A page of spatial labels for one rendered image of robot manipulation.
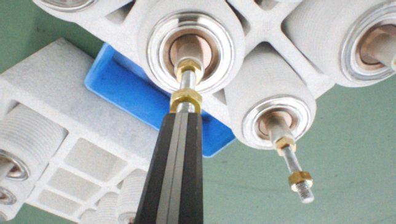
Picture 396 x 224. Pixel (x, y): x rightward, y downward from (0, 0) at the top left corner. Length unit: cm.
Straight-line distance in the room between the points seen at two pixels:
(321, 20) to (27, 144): 39
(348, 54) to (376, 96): 47
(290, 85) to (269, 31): 8
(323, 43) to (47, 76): 40
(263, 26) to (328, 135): 50
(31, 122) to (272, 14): 37
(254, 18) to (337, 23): 9
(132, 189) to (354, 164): 73
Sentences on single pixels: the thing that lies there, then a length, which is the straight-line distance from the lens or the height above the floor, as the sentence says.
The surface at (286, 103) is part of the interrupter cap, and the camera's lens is 22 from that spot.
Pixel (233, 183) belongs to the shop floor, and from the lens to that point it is 78.
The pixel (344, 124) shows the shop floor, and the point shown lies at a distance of 69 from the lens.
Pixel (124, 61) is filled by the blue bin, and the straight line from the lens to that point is 48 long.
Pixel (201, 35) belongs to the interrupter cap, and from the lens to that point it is 17.
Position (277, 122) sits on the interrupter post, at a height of 26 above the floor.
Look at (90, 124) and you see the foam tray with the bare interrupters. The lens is 38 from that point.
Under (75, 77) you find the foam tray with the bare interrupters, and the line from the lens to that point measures 44.
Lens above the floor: 41
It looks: 53 degrees down
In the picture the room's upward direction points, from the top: 179 degrees counter-clockwise
